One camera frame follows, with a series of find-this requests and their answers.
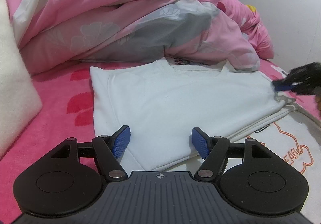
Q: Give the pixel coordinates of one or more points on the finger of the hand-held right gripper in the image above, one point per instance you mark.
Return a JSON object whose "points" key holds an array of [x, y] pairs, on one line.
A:
{"points": [[283, 87]]}

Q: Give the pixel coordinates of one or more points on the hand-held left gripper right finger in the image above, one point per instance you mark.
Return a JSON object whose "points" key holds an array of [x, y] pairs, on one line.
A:
{"points": [[199, 142]]}

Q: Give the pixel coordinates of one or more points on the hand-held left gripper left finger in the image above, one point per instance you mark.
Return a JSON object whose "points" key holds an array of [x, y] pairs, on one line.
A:
{"points": [[123, 140]]}

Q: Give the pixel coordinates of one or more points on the white sweatshirt orange bear outline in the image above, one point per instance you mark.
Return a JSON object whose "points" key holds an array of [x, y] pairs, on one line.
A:
{"points": [[175, 98]]}

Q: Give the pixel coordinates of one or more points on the pink floral bed blanket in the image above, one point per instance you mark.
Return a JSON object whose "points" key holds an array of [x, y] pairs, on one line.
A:
{"points": [[67, 113]]}

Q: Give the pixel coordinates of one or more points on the white folded fleece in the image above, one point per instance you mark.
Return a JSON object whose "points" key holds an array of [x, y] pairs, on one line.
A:
{"points": [[15, 76]]}

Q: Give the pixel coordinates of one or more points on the pink patterned duvet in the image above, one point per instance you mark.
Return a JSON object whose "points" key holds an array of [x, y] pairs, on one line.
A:
{"points": [[125, 13]]}

